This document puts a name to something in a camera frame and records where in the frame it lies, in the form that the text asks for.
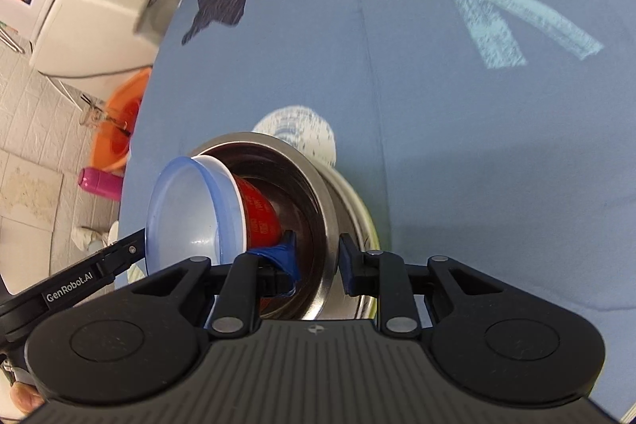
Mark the blue printed tablecloth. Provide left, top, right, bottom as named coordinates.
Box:
left=116, top=0, right=636, bottom=424

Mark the white appliance with screen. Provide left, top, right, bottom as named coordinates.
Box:
left=31, top=0, right=170, bottom=79

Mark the person's left hand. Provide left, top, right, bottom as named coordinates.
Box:
left=7, top=379, right=47, bottom=414

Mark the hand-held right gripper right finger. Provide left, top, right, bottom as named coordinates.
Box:
left=338, top=232, right=502, bottom=338

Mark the pink bottle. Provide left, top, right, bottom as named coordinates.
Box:
left=77, top=167, right=123, bottom=201

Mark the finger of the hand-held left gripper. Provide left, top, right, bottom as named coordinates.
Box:
left=99, top=228, right=149, bottom=280

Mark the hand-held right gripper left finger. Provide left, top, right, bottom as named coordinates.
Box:
left=126, top=230, right=301, bottom=338

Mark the orange plastic basin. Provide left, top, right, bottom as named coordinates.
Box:
left=89, top=67, right=152, bottom=171

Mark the stainless steel bowl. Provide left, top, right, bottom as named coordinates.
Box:
left=189, top=132, right=339, bottom=321

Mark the red and white bowl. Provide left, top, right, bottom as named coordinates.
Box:
left=229, top=174, right=285, bottom=312

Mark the white plate with silver rim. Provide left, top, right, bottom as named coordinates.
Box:
left=320, top=168, right=382, bottom=308

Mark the blue plastic bowl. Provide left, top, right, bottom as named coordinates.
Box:
left=145, top=155, right=249, bottom=320

